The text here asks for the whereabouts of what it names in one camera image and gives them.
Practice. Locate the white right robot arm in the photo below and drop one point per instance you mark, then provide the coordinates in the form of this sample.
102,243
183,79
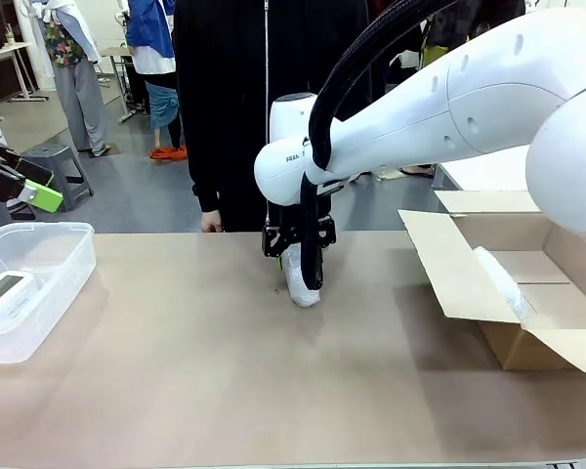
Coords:
469,112

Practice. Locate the white unwrapped digital clock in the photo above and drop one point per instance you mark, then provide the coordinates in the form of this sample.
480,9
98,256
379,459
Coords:
5,295

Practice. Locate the person's right hand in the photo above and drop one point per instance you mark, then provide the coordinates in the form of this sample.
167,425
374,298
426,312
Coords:
211,222

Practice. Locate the brown cardboard box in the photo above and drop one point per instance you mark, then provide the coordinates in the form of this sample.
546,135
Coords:
469,273

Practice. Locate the clear plastic bin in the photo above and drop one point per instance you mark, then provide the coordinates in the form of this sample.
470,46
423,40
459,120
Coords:
63,254

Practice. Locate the grey stool with square seat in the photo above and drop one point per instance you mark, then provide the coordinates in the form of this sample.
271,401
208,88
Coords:
58,161

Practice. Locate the person in black hoodie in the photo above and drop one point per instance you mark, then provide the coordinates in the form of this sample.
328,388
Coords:
224,98

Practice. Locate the orange shoes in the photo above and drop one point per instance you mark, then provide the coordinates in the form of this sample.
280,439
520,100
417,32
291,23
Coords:
168,153

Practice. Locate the bubble-wrapped clock fully covered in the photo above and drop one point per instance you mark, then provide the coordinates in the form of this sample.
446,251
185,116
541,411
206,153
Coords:
295,288

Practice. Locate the white-legged background table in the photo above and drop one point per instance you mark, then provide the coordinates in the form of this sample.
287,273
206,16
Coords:
10,51

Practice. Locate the small wooden background table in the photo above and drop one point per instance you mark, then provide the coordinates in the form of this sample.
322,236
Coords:
119,56

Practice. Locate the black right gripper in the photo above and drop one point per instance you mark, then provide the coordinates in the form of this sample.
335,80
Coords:
283,229

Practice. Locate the person in blue jacket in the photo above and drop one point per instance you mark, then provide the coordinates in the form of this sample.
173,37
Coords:
154,39

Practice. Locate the left gripper black green finger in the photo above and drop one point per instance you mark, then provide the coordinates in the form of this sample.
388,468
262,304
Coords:
19,163
34,195

